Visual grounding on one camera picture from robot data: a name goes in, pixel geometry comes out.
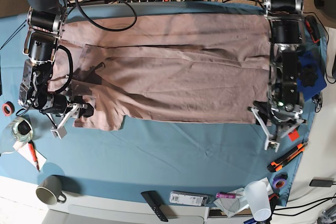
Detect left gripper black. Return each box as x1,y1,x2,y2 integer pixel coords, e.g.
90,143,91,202
253,101,302,127

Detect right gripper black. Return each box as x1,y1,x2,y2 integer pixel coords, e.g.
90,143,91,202
40,94,94,118

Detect mauve pink T-shirt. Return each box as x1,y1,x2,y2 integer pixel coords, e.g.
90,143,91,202
61,13,270,131

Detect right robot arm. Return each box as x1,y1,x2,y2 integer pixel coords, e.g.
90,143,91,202
18,0,93,118

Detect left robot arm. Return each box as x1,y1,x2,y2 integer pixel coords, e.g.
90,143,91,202
254,0,305,130

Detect red cube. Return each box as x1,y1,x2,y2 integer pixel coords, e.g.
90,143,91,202
288,129,299,142

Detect blue plastic box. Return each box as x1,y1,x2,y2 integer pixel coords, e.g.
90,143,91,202
297,51,327,102

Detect black star knob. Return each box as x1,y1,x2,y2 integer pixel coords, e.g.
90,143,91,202
299,65,318,87

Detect orange black utility knife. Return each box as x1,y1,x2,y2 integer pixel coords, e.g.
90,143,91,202
267,142,308,173

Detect orange pen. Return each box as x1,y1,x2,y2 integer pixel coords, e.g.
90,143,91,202
28,141,40,172

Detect clear tape roll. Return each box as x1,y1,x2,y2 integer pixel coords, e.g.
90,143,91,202
7,117,34,143

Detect white paper note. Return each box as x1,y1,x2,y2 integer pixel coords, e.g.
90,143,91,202
18,143,47,171

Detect purple tape roll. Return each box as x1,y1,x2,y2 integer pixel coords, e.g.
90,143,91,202
272,174,288,189

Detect blue table cloth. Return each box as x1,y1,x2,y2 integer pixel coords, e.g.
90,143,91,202
0,1,329,207

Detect red tape roll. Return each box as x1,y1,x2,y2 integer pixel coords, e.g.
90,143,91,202
2,101,15,116

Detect translucent plastic cup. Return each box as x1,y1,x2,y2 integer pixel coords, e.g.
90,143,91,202
244,180,271,222

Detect grey ceramic mug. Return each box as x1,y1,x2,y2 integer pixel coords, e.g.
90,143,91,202
35,175,67,205

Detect purple marker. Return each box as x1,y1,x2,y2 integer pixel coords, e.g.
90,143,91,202
215,193,244,199

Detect orange black power tool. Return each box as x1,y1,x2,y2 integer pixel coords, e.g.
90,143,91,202
304,15,321,44

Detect black remote control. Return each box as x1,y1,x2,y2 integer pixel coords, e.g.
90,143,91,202
141,191,169,222

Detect clear packaged item with barcode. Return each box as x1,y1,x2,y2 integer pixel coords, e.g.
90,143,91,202
169,191,209,207

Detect black cable tie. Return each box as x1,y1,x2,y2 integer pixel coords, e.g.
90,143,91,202
0,23,26,50

